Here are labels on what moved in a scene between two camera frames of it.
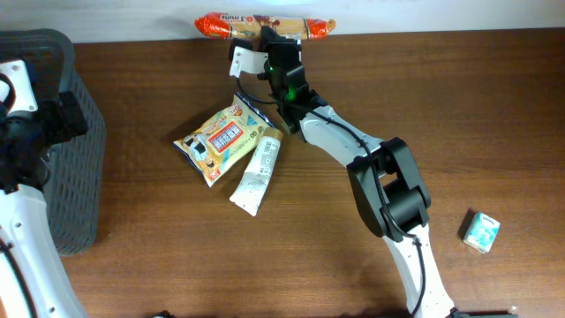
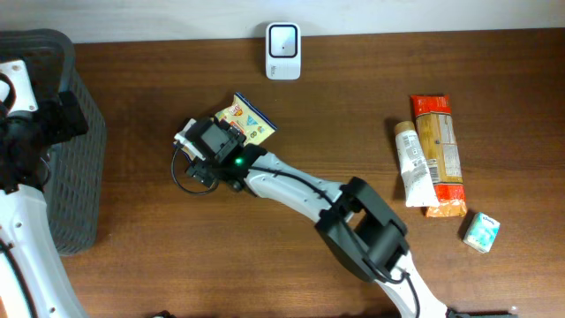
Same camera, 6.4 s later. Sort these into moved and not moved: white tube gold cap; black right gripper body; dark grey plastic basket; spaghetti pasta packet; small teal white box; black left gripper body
Moved: spaghetti pasta packet; white tube gold cap; black right gripper body
Not moved: dark grey plastic basket; small teal white box; black left gripper body
